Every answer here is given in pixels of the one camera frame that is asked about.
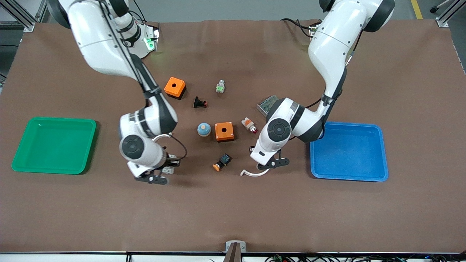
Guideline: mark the white green push button switch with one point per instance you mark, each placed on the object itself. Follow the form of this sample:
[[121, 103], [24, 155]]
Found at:
[[220, 87]]

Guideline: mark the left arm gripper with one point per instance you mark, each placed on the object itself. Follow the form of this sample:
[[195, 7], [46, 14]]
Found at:
[[251, 149]]

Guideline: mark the blue plastic tray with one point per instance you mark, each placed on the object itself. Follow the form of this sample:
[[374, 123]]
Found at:
[[348, 153]]

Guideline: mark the large white arc clamp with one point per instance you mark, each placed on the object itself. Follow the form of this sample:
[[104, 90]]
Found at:
[[253, 174]]

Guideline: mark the aluminium frame profile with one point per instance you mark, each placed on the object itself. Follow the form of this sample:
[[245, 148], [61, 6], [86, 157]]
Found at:
[[22, 14], [449, 12]]

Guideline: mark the orange button box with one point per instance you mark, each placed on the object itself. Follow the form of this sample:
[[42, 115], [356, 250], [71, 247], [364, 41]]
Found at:
[[224, 131], [174, 87]]

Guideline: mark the white red circuit breaker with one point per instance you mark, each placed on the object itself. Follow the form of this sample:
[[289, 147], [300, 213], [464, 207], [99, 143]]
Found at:
[[168, 170]]

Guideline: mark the grey metal table bracket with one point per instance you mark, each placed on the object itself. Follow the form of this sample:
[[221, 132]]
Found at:
[[235, 247]]

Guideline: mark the green plastic tray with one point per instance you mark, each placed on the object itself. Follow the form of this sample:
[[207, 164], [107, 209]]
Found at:
[[54, 145]]

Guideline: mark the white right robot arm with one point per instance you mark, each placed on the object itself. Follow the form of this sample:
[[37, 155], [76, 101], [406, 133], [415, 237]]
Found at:
[[109, 47]]

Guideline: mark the black red push button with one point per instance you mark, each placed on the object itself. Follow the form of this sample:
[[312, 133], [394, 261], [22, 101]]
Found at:
[[199, 102]]

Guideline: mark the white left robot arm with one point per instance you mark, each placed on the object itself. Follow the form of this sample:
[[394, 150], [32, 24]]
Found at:
[[331, 47]]

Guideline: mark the white orange red indicator light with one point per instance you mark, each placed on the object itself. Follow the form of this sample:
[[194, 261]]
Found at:
[[248, 124]]

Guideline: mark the blue dome buzzer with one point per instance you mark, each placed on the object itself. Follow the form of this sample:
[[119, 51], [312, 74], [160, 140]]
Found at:
[[204, 129]]

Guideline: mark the metal mesh power supply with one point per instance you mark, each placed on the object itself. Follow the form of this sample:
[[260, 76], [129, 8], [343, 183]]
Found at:
[[266, 104]]

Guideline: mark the orange button box upper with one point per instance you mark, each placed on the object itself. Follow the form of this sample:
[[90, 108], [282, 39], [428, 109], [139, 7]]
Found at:
[[174, 87]]

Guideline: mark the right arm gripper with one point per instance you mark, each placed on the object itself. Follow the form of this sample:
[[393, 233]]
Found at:
[[169, 160]]

